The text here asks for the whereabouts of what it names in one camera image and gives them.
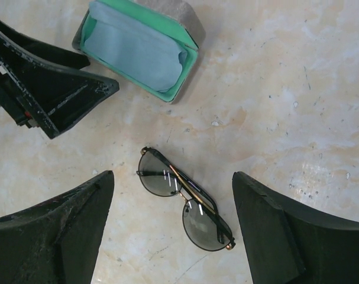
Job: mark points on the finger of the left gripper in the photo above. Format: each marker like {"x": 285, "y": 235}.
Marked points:
{"x": 45, "y": 51}
{"x": 38, "y": 93}

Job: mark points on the grey glasses case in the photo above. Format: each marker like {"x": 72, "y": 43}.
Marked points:
{"x": 175, "y": 19}

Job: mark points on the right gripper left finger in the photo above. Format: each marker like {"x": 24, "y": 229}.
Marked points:
{"x": 58, "y": 240}

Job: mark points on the metal frame sunglasses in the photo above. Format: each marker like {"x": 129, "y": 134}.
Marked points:
{"x": 201, "y": 220}

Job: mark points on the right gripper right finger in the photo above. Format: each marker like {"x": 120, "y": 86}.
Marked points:
{"x": 287, "y": 241}

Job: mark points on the light blue cleaning cloth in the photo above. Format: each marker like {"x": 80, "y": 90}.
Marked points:
{"x": 135, "y": 49}

